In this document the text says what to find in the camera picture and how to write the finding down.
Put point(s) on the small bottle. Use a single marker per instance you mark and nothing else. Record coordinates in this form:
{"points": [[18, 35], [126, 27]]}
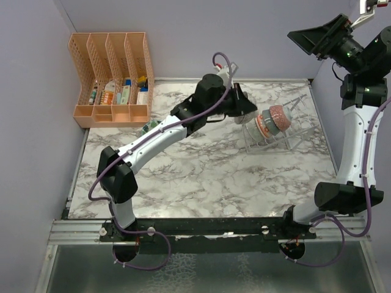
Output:
{"points": [[93, 95]]}

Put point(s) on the green white geometric bowl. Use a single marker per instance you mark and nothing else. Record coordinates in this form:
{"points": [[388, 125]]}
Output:
{"points": [[254, 132]]}

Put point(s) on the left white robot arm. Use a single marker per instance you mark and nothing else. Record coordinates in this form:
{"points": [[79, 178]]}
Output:
{"points": [[117, 169]]}

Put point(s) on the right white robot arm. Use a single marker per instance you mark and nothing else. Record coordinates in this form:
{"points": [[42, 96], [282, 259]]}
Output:
{"points": [[364, 95]]}

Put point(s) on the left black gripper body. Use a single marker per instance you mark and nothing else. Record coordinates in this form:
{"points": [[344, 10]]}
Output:
{"points": [[227, 105]]}

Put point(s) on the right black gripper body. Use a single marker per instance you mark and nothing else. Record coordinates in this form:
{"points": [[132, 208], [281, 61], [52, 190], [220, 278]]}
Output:
{"points": [[350, 58]]}

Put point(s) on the clear wire dish rack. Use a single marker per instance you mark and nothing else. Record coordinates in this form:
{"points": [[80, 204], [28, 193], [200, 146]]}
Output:
{"points": [[303, 125]]}

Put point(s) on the green leaf pattern bowl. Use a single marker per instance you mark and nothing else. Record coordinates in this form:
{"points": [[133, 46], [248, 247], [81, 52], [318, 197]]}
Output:
{"points": [[149, 126]]}

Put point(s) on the orange floral bowl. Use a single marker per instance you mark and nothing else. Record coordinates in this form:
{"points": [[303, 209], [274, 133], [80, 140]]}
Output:
{"points": [[261, 126]]}

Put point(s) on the grey leaf pattern bowl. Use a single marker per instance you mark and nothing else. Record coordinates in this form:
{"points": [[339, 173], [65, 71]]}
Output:
{"points": [[281, 116]]}

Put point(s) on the mint green box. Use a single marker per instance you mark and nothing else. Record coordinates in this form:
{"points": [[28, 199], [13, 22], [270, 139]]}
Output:
{"points": [[125, 95]]}

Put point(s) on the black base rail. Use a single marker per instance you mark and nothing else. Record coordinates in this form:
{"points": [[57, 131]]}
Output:
{"points": [[206, 235]]}

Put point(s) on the yellow black toy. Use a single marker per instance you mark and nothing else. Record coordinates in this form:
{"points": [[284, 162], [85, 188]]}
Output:
{"points": [[142, 82]]}

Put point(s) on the orange white box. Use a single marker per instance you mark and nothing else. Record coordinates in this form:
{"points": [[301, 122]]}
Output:
{"points": [[106, 98]]}

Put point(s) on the brown white geometric bowl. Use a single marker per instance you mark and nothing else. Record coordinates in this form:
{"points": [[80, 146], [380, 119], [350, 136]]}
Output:
{"points": [[243, 119]]}

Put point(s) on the pink plastic file organizer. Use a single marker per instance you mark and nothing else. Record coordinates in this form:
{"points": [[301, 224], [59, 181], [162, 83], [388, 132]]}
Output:
{"points": [[105, 59]]}

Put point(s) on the blue hexagon red-rim bowl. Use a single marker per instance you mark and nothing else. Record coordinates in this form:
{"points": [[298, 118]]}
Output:
{"points": [[269, 122]]}

